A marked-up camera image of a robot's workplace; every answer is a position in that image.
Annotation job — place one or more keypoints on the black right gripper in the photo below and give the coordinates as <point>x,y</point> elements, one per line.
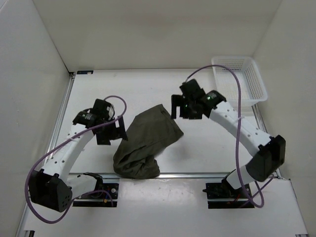
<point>178,100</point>

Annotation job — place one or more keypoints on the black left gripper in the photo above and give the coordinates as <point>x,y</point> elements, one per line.
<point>120,132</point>

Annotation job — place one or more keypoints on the olive green shorts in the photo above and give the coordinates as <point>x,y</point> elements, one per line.
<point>149,134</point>

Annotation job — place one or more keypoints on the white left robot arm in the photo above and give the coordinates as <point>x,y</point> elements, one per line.
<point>50,186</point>

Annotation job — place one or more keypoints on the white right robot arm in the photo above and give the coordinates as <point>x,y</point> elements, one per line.
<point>268,152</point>

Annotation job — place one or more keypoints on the blue label sticker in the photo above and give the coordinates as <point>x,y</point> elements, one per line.
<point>85,72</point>

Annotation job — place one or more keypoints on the white plastic mesh basket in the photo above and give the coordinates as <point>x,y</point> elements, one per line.
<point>239,77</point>

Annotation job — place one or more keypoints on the aluminium front rail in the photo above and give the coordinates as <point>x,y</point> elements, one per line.
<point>190,175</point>

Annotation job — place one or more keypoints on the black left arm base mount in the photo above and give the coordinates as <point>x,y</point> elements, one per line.
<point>104,194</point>

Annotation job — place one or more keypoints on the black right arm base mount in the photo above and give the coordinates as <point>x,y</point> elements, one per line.
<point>221,195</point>

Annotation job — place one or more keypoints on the aluminium left side rail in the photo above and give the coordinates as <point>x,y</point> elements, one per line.
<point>52,144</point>

